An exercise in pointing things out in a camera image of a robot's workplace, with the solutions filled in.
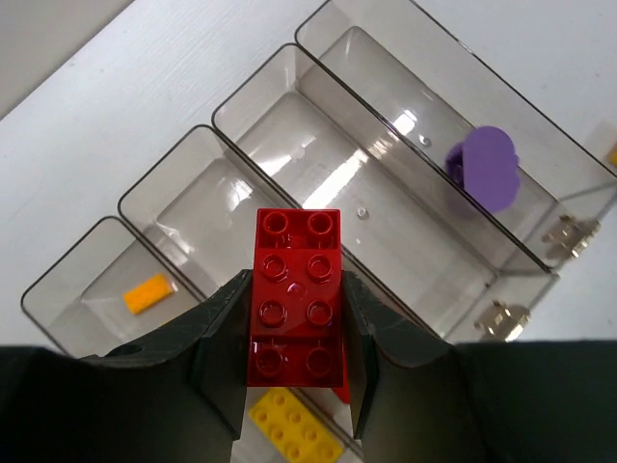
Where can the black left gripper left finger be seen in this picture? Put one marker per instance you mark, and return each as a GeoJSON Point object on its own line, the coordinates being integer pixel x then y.
{"type": "Point", "coordinates": [176, 394]}

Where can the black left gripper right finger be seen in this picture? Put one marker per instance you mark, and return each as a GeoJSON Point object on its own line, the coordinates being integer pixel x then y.
{"type": "Point", "coordinates": [417, 398]}

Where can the small orange lego brick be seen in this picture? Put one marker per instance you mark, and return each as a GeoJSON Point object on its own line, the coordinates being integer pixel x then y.
{"type": "Point", "coordinates": [147, 294]}

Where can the large red lego assembly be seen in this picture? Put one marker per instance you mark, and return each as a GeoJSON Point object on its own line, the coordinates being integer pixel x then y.
{"type": "Point", "coordinates": [295, 332]}

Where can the yellow lego plate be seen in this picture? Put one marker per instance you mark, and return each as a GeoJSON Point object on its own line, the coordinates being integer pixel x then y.
{"type": "Point", "coordinates": [293, 430]}

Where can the purple oval lego piece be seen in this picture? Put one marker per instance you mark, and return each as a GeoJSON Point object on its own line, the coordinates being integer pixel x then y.
{"type": "Point", "coordinates": [485, 164]}

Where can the purple yellow lego figure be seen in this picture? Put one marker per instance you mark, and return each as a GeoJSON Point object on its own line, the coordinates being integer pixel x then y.
{"type": "Point", "coordinates": [612, 157]}

